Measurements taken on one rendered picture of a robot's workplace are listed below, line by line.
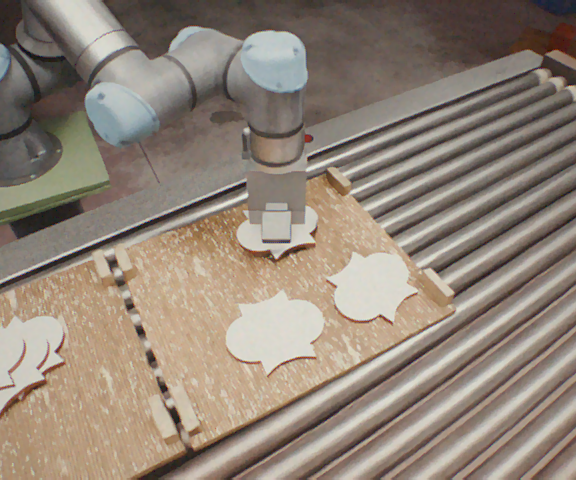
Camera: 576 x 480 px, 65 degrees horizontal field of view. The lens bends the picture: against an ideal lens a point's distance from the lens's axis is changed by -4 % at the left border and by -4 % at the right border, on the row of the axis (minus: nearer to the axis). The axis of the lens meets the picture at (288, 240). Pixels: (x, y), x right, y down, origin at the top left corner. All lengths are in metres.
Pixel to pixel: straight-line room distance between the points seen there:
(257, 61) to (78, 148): 0.64
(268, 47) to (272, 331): 0.36
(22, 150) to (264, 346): 0.65
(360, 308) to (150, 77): 0.41
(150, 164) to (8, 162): 1.51
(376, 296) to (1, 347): 0.52
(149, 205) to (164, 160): 1.64
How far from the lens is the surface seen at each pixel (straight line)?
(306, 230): 0.75
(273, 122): 0.59
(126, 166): 2.54
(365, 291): 0.70
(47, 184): 1.04
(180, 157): 2.52
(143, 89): 0.56
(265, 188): 0.66
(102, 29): 0.59
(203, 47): 0.62
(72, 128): 1.18
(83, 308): 0.74
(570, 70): 1.44
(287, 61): 0.55
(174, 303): 0.71
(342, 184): 0.83
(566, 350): 0.78
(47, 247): 0.88
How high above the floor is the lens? 1.50
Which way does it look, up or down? 48 degrees down
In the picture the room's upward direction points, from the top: straight up
